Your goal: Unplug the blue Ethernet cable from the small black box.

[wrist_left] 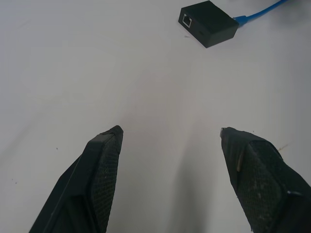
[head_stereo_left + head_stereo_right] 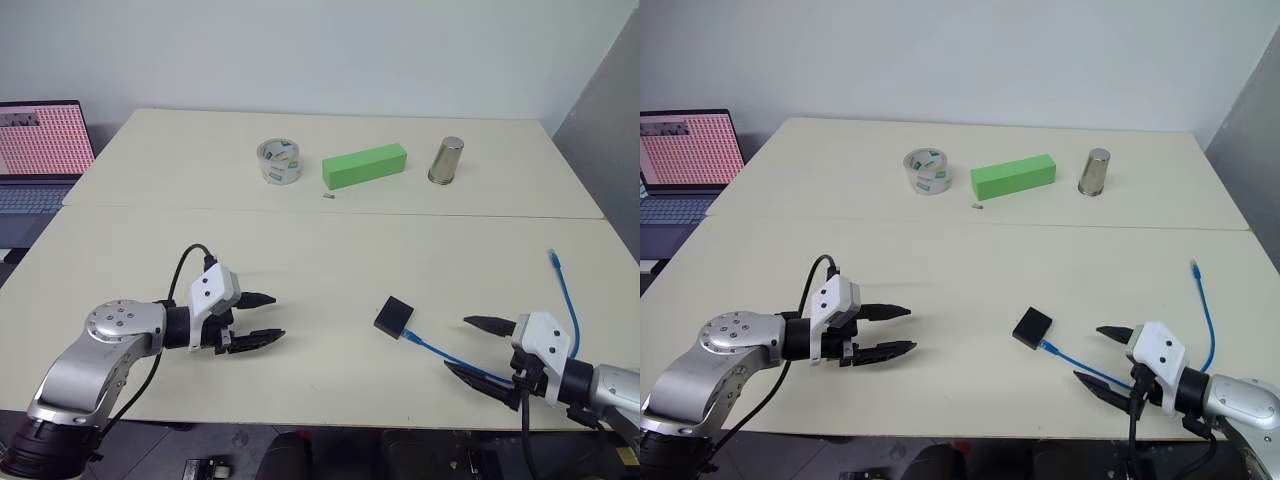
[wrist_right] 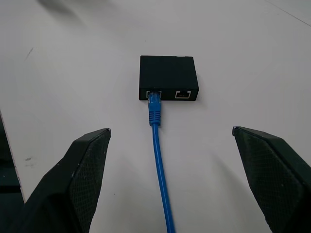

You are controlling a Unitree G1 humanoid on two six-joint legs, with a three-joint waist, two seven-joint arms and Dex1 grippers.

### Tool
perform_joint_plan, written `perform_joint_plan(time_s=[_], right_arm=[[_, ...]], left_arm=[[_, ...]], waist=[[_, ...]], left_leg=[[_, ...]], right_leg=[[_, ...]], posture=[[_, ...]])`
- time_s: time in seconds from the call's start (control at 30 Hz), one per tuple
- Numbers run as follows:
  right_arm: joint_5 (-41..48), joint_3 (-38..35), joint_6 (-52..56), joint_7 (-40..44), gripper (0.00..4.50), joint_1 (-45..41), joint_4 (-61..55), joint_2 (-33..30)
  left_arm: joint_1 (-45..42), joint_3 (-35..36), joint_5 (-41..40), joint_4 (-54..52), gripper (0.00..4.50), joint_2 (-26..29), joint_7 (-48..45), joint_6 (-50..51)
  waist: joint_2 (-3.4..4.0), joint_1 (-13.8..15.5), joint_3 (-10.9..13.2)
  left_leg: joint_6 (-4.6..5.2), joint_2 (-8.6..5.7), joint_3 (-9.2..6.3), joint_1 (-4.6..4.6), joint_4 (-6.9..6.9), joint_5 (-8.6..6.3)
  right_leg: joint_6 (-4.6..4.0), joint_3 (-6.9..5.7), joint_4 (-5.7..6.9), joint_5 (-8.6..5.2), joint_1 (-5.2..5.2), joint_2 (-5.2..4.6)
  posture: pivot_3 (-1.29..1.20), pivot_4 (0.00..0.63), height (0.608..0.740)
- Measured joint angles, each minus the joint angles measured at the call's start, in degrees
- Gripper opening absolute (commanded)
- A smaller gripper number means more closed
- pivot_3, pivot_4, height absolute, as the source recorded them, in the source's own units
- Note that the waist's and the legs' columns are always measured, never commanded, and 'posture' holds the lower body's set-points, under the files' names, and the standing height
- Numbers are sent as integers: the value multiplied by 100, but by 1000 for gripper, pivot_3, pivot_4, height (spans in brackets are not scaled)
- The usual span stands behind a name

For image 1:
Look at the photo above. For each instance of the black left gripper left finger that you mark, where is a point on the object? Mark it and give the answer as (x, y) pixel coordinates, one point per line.
(80, 184)

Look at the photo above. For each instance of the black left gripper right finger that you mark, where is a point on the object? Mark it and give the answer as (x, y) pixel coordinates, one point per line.
(264, 184)

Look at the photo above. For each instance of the small black network box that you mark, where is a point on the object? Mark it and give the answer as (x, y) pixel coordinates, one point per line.
(209, 23)

